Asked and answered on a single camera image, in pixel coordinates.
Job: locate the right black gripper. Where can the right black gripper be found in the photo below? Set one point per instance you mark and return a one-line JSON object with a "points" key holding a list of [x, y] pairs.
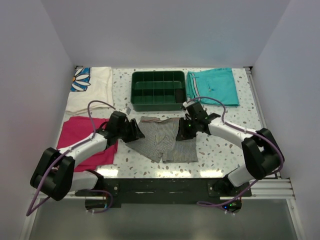
{"points": [[182, 134]]}

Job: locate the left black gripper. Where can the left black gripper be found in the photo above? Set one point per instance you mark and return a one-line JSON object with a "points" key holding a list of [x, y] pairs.
{"points": [[135, 133]]}

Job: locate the grey striped underwear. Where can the grey striped underwear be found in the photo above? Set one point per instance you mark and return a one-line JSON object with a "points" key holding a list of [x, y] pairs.
{"points": [[159, 143]]}

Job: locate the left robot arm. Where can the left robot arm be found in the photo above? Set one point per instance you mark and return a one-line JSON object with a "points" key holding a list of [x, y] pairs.
{"points": [[54, 174]]}

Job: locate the black item in tray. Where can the black item in tray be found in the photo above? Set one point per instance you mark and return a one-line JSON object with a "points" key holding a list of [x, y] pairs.
{"points": [[179, 96]]}

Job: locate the green divided plastic tray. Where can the green divided plastic tray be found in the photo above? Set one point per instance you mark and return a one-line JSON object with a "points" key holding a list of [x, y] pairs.
{"points": [[153, 91]]}

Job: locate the pink folded cloth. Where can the pink folded cloth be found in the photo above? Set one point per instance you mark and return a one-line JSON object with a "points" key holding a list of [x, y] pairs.
{"points": [[78, 128]]}

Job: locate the teal folded shorts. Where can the teal folded shorts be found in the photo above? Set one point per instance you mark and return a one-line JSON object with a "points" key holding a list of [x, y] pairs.
{"points": [[215, 86]]}

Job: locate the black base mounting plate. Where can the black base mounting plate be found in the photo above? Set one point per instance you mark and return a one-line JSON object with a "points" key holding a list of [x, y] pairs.
{"points": [[205, 192]]}

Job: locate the cream daisy print shirt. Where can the cream daisy print shirt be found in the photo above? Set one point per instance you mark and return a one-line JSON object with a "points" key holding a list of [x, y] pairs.
{"points": [[89, 84]]}

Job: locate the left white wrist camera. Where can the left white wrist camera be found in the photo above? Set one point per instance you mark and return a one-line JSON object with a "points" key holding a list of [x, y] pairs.
{"points": [[127, 110]]}

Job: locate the aluminium frame rail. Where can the aluminium frame rail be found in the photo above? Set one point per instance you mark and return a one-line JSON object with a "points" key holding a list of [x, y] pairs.
{"points": [[274, 186]]}

